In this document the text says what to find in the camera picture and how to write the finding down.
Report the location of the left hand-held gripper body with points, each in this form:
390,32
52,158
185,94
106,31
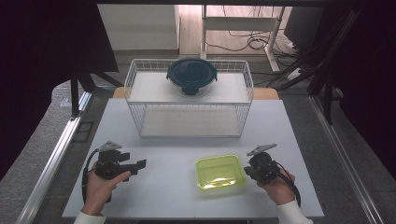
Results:
107,166

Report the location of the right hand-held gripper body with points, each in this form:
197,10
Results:
263,165

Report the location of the yellow-green plastic container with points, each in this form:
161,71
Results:
219,171

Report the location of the round container dark blue lid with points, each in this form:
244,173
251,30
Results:
191,74

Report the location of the person's left hand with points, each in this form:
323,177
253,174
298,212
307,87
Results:
98,189

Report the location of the person's right hand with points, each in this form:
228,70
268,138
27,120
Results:
278,188

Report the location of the tan wooden board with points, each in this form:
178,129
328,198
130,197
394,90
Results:
266,93

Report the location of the black metal stand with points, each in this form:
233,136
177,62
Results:
74,93
327,90

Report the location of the white power strip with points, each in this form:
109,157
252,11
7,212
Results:
294,74

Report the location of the dark curtain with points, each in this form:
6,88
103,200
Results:
34,62
373,77

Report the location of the aluminium rail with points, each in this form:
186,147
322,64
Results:
345,161
53,165

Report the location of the white desk frame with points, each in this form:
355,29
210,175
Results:
239,23

